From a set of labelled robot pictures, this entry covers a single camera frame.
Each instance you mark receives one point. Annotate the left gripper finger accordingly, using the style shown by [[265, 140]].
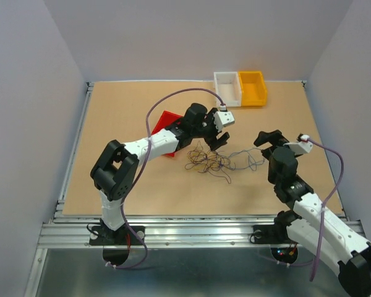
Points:
[[215, 143], [210, 114]]

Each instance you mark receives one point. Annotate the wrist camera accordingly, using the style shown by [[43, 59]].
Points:
[[302, 146], [223, 118]]

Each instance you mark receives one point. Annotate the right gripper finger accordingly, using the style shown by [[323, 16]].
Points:
[[267, 152], [273, 138]]

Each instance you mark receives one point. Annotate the yellow plastic bin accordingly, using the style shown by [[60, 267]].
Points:
[[253, 89]]

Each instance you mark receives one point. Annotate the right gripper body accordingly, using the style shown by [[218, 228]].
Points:
[[280, 143]]

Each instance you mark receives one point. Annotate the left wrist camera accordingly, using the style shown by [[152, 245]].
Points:
[[223, 118]]

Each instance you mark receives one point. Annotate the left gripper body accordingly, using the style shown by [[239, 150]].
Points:
[[207, 131]]

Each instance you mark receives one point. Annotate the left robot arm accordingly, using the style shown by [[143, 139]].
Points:
[[114, 173]]

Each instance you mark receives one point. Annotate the red plastic bin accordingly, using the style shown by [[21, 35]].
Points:
[[165, 119]]

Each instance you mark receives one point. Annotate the white plastic bin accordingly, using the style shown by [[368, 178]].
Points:
[[228, 87]]

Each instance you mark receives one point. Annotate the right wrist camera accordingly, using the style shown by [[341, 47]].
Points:
[[302, 146]]

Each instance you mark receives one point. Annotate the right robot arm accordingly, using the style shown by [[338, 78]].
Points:
[[308, 221]]

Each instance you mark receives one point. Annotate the aluminium mounting rail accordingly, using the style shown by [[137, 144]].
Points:
[[160, 232]]

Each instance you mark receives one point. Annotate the left aluminium side rail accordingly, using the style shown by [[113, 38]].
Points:
[[73, 154]]

